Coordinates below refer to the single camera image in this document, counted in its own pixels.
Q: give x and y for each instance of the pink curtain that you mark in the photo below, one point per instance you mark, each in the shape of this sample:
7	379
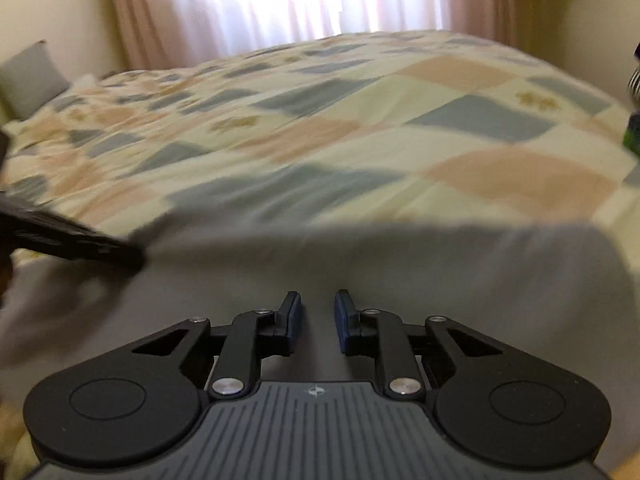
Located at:
137	15

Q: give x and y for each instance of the striped object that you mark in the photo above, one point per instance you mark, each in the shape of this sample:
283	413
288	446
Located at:
635	87

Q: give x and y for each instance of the grey pillow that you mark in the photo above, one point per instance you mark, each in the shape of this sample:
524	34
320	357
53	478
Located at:
32	80

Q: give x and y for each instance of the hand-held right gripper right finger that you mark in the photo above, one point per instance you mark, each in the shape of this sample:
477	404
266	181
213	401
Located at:
341	320

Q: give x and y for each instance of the white sheer curtain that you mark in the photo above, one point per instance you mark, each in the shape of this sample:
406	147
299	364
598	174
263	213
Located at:
300	0

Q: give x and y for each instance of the patchwork bed cover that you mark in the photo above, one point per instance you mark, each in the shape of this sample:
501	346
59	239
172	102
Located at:
325	125

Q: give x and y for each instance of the green object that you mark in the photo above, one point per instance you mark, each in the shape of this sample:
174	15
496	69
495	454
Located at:
633	135

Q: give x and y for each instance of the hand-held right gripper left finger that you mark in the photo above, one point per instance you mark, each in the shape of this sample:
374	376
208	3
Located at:
296	317

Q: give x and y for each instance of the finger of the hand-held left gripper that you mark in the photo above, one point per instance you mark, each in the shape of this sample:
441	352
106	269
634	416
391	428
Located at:
75	242

